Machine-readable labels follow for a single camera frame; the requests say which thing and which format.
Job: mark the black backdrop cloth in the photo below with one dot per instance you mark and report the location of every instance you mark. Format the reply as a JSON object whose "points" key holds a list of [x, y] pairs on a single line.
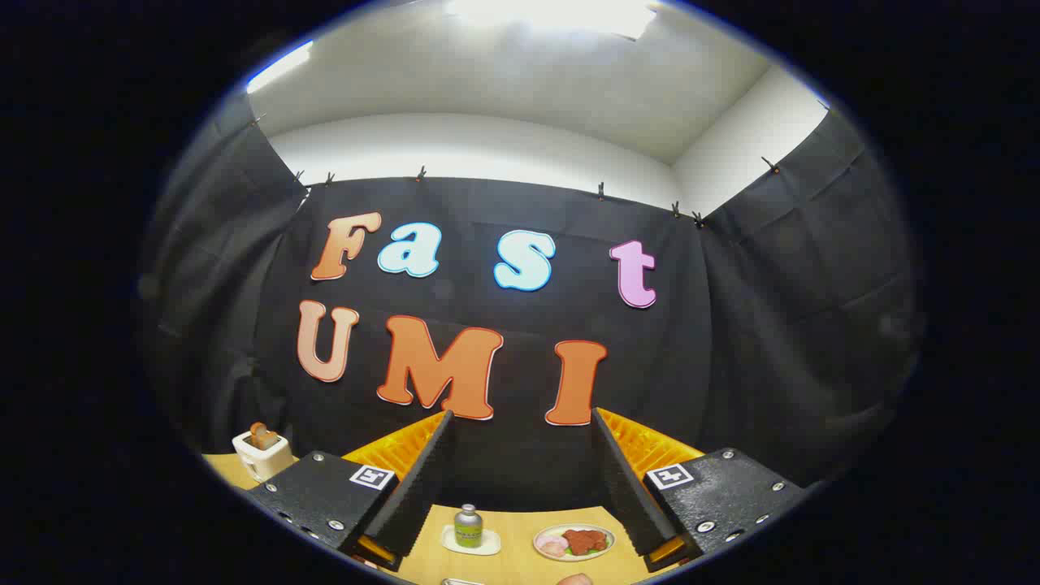
{"points": [[731, 325]]}

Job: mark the ceiling light panel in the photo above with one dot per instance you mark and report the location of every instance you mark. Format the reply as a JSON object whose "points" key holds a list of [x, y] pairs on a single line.
{"points": [[552, 15]]}

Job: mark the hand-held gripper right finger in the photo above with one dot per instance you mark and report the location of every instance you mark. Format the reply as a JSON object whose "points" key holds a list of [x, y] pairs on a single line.
{"points": [[626, 487]]}

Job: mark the ceiling light strip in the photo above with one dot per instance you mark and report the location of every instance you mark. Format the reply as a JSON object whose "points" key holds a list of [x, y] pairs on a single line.
{"points": [[280, 67]]}

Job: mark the green drink bottle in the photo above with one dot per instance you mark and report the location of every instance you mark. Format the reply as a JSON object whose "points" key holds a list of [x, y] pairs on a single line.
{"points": [[468, 528]]}

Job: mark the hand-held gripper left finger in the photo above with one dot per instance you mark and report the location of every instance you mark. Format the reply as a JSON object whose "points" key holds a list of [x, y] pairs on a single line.
{"points": [[422, 479]]}

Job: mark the white square coaster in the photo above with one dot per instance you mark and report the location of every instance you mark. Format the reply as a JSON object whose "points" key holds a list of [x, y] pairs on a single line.
{"points": [[490, 544]]}

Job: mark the red meat piece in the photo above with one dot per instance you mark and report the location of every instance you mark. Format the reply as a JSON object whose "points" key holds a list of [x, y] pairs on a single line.
{"points": [[585, 540]]}

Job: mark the brown toast slice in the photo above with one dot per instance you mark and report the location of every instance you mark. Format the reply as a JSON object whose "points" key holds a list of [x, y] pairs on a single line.
{"points": [[257, 432], [270, 441]]}

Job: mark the green lettuce leaf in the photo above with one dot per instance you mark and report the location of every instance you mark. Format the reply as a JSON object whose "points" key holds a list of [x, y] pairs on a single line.
{"points": [[599, 551]]}

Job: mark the white toaster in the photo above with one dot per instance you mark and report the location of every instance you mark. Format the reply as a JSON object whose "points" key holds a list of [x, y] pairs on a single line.
{"points": [[264, 465]]}

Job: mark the pink ham slice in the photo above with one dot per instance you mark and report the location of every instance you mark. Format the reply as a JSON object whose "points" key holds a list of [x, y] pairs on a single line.
{"points": [[551, 546]]}

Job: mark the white round food plate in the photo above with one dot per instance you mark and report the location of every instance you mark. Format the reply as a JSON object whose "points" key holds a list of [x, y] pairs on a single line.
{"points": [[574, 558]]}

